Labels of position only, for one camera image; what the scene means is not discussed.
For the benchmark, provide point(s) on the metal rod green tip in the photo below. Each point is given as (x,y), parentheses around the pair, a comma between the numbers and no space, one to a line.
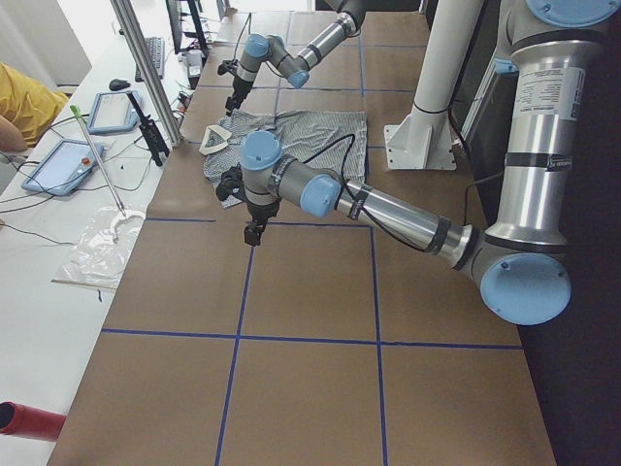
(80,120)

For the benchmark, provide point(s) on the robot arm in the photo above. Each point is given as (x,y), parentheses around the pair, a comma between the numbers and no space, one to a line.
(514,262)
(296,68)

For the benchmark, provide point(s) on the blue teach pendant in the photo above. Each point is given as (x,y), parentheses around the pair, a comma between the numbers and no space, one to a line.
(63,169)
(112,113)

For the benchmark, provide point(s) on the blue teach pendant far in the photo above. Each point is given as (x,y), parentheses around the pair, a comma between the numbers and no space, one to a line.
(112,113)

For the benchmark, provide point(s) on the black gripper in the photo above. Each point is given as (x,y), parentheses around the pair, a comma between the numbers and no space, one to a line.
(260,212)
(238,88)

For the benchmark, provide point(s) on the aluminium frame post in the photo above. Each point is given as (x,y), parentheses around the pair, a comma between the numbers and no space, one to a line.
(136,42)

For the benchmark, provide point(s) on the striped polo shirt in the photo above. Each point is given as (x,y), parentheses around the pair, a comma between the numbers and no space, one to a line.
(325,140)

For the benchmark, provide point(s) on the person in yellow shirt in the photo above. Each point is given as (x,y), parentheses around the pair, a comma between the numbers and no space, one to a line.
(28,108)

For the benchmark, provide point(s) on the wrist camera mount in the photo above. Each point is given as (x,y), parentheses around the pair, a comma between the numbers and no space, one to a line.
(231,185)
(227,66)

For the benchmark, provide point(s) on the black computer mouse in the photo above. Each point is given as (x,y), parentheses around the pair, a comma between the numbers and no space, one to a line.
(118,85)

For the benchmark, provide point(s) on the black keyboard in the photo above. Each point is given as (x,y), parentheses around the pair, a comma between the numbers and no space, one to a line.
(156,52)

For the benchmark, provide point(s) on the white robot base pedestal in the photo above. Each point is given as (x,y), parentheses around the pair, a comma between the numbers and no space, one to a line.
(422,141)

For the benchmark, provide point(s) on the clear plastic bag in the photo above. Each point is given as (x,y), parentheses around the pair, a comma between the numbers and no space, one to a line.
(100,256)

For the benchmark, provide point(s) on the red cylinder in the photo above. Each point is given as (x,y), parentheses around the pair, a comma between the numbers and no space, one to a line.
(30,423)

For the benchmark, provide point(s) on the blue teach pendant near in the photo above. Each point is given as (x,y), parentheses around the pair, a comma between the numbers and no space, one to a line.
(63,169)

